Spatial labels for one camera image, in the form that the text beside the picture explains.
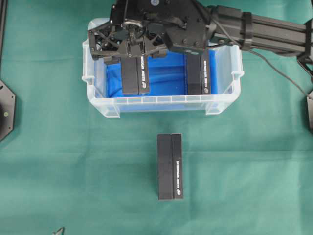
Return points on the clear plastic storage bin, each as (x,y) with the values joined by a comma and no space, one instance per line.
(226,72)

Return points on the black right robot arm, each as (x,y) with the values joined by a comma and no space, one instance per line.
(232,26)

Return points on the blue cloth bin liner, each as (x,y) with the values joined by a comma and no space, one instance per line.
(167,77)

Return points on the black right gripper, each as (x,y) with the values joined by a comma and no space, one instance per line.
(151,27)

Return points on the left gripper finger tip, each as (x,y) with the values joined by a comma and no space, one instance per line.
(59,231)

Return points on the black RealSense D435i box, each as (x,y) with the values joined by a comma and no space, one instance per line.
(135,75)
(198,74)

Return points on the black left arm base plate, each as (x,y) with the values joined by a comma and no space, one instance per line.
(7,110)

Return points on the black left frame rail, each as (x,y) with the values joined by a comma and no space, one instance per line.
(3,9)

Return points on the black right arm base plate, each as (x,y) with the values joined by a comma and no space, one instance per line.
(310,112)

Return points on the black RealSense D415 box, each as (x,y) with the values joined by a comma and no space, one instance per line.
(170,166)

